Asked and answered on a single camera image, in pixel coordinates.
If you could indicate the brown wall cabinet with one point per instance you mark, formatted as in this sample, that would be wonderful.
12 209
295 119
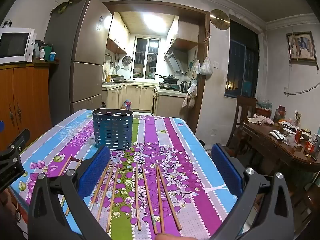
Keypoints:
183 35

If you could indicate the white wall socket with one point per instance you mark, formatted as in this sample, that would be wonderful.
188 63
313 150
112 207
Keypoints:
214 132

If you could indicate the framed elephant picture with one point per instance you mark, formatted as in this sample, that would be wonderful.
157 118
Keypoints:
301 46

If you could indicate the beige kitchen wall cabinets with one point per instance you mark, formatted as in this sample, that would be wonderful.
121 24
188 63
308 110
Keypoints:
117 35

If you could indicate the black wok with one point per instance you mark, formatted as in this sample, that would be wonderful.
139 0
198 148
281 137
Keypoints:
170 79

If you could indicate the green plastic container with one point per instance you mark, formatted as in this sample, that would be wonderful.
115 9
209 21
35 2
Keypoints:
48 49

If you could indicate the dark wooden dining table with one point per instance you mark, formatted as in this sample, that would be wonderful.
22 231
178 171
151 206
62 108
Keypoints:
275 150

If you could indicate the group of wooden chopsticks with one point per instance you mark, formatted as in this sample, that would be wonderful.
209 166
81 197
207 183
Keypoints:
137 192

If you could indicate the barred kitchen window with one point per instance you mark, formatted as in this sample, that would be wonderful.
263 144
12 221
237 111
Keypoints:
146 55

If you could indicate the wooden chair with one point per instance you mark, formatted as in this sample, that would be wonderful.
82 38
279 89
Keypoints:
246 102

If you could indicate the fridge magnet ornament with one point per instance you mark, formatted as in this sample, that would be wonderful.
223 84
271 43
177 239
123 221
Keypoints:
100 23

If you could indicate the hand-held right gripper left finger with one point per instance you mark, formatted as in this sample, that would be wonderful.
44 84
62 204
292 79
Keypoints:
93 172

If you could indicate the beige kitchen base cabinets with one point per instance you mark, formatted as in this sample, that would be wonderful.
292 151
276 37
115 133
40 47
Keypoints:
140 97

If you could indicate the person's left forearm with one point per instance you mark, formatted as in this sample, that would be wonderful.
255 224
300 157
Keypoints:
7 205

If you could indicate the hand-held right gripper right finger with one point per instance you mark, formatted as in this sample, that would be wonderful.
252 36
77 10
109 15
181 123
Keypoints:
226 170

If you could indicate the brown door frame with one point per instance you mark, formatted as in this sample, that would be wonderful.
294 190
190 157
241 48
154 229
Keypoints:
201 110

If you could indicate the patterned jar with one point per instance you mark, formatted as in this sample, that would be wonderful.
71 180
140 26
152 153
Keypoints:
280 115

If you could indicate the orange wooden cabinet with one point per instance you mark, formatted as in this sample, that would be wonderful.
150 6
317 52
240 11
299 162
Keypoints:
27 100

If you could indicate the steel cooking pot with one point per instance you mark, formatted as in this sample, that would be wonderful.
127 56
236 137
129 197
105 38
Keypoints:
118 78

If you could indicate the gold wall clock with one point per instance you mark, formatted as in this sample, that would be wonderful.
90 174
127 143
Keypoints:
219 19

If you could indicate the cup of utensils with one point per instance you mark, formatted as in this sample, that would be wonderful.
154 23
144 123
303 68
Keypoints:
297 122

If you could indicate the round hanging strainer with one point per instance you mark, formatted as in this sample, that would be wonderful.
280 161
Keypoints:
127 60

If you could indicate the white microwave oven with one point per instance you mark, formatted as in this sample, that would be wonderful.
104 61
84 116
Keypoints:
15 45

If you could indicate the person's right hand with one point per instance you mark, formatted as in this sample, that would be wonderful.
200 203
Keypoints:
170 237

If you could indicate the white light switch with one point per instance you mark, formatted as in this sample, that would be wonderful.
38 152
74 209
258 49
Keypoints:
216 64

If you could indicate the blue perforated utensil holder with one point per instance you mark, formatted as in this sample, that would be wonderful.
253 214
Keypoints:
112 130

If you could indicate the dark window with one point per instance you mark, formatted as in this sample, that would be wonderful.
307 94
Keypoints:
240 62

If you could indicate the ceiling light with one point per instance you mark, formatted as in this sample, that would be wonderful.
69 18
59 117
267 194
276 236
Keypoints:
155 21

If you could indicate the white cloth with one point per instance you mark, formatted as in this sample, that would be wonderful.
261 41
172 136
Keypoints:
261 120

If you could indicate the red box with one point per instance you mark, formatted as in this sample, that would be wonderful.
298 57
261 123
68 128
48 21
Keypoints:
309 147

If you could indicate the basin of glass bottles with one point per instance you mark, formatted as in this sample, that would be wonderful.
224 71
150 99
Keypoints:
263 110

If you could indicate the steel range hood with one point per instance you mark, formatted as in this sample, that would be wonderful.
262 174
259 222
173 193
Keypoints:
176 63

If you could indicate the white bowl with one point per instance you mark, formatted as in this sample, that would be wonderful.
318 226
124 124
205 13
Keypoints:
288 131

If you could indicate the grey refrigerator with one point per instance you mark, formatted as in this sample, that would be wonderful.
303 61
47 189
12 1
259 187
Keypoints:
82 55

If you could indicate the small alarm clock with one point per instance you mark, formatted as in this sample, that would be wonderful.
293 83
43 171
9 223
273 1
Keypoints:
7 24

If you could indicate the floral striped tablecloth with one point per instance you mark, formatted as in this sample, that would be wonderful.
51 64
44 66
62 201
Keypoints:
175 155

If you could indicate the gas stove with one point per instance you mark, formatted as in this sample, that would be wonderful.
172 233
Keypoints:
168 87

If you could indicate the electric kettle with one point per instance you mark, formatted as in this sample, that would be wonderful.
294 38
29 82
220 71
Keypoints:
183 87

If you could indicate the dark green cloth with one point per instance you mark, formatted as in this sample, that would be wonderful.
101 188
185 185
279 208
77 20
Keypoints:
61 7

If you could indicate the hanging white plastic bag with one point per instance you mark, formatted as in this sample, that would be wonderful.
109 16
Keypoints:
206 67

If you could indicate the hanging cloth bags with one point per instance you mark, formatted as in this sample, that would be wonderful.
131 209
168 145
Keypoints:
191 97

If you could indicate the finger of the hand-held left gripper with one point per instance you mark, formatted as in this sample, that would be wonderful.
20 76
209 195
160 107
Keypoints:
1 127
15 152

